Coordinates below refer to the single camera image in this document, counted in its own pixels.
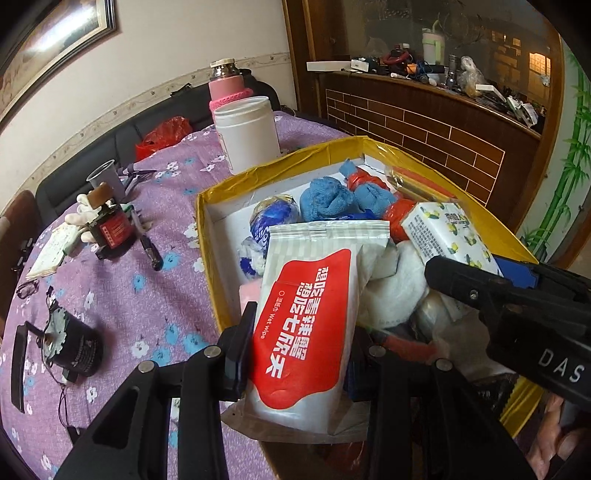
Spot red white wet wipes pack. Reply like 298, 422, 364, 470
222, 220, 390, 443

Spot lemon print wipes pack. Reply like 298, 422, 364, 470
401, 202, 502, 276

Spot blue cloth red bag bundle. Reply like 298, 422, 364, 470
339, 160, 398, 219

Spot red blue cloth pack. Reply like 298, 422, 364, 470
386, 167, 457, 203

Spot pink rose tissue pack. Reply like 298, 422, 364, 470
238, 278, 263, 313

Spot white plastic bag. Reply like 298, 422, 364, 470
358, 241, 494, 380

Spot black pen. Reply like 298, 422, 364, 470
131, 209, 163, 271

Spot purple floral tablecloth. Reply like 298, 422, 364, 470
0, 110, 350, 480

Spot yellow cardboard box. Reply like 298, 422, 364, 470
197, 136, 543, 479

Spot black round motor device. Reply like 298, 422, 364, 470
38, 300, 103, 382

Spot blue white tissue roll pack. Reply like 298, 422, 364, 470
238, 194, 301, 279

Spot red plastic bag ball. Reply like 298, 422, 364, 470
382, 198, 417, 243

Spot black ink bottle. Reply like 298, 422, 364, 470
87, 182, 136, 260

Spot wooden brick pattern counter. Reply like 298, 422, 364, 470
280, 0, 567, 232

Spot blue towel ball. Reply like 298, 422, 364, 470
300, 176, 361, 222

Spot black smartphone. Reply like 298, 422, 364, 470
11, 321, 44, 413

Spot white notebook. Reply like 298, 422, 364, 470
26, 223, 84, 280

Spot white gloves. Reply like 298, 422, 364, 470
65, 191, 115, 246

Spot black eyeglasses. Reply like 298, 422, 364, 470
15, 279, 39, 300

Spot black pliers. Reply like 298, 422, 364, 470
117, 164, 156, 197

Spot clear plastic cup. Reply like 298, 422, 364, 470
86, 159, 125, 203

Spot white plastic jar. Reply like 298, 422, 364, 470
213, 96, 280, 175

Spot black leather sofa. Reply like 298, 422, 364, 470
34, 68, 283, 227

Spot red plastic bag on sofa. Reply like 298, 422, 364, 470
135, 116, 193, 162

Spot brown armchair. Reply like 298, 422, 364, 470
1, 190, 41, 331

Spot pink sleeved thermos bottle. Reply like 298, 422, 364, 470
208, 58, 253, 113

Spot white kettle on counter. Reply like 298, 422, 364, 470
422, 28, 445, 65

